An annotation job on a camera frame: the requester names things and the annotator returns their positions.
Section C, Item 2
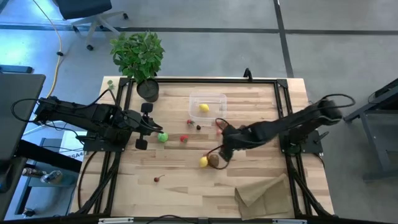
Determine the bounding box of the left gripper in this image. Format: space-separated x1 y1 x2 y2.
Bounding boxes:
123 102 164 151

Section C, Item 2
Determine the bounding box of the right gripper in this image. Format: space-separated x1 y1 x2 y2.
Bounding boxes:
218 124 251 162

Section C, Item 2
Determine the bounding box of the clear plastic tupperware container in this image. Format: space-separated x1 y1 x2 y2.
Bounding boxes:
188 92 228 123

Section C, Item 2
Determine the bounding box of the beige cloth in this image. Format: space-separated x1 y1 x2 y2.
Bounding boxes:
234 173 295 221

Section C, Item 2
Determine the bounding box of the green potted plant black pot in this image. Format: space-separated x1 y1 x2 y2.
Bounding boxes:
109 30 165 103

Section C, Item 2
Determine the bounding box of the white paper sheet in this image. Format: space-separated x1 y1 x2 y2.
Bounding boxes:
58 130 86 162

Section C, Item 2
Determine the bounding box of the clear plastic bottle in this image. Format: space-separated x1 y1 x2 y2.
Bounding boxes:
40 170 63 184

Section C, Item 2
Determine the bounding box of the brown bottle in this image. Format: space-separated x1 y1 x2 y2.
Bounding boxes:
21 167 43 178

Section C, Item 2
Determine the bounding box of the dark grey desk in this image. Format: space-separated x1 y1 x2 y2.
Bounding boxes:
0 73 47 218

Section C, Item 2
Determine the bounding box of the dark office chair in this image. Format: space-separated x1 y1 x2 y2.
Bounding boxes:
55 0 129 52

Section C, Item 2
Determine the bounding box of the grey metal desk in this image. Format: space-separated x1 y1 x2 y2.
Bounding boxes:
343 77 398 183

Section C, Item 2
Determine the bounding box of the black metal table frame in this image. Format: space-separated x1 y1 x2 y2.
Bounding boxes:
70 77 335 218

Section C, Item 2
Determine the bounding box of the white bracket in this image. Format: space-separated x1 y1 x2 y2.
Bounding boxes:
272 219 308 224
98 217 134 224

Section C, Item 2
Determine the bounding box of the yellow floor cable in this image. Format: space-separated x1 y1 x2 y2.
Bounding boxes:
32 0 63 98

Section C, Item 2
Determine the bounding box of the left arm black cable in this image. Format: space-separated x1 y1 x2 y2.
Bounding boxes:
11 88 116 124

